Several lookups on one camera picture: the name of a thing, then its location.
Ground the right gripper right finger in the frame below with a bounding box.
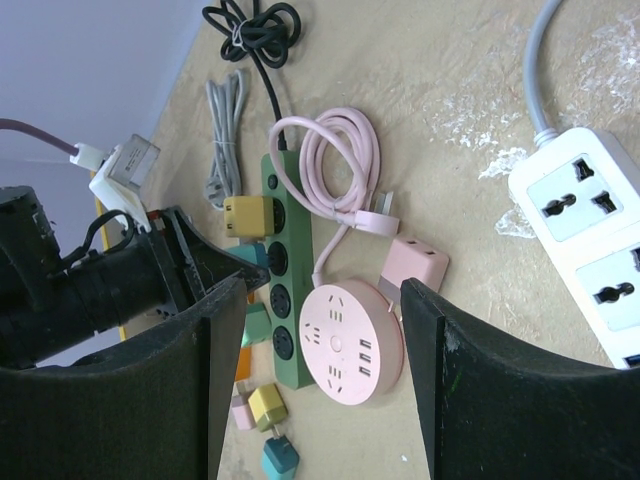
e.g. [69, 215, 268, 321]
[401, 279, 639, 479]

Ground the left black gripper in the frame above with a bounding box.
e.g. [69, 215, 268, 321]
[146, 206, 271, 318]

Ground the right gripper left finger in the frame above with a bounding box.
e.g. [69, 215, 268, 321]
[1, 278, 246, 479]

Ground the teal usb charger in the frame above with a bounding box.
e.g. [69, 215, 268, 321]
[226, 242, 269, 269]

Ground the yellow usb charger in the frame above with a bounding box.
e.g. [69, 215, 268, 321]
[223, 196, 275, 238]

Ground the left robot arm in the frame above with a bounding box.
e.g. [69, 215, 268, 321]
[1, 186, 270, 370]

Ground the green charger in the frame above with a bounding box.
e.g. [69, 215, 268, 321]
[241, 302, 272, 348]

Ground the pink charger front left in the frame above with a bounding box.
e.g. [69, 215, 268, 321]
[231, 384, 256, 431]

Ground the orange power strip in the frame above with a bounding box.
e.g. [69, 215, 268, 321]
[235, 347, 252, 382]

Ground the yellow charger front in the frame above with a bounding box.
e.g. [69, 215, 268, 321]
[248, 383, 289, 438]

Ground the green power strip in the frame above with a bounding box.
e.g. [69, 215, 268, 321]
[261, 155, 314, 390]

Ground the teal charger front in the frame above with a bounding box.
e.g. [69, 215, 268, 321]
[261, 436, 300, 480]

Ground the white yellow drawing board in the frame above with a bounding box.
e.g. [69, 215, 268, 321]
[94, 197, 126, 342]

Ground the pink round power strip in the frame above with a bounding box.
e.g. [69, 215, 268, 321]
[299, 279, 404, 406]

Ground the pink charger near round strip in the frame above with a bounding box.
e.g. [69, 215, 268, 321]
[378, 237, 450, 304]

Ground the white power strip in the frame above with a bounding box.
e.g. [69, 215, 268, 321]
[508, 127, 639, 369]

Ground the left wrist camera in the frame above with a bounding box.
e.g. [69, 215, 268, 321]
[70, 134, 160, 231]

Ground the pink power cable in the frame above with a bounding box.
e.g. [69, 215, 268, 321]
[269, 106, 400, 289]

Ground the grey power cable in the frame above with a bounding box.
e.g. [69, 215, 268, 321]
[202, 68, 250, 211]

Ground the black power cable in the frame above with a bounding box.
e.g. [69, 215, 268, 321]
[201, 0, 302, 152]

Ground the grey white strip cable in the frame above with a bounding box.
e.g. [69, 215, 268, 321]
[522, 0, 566, 149]

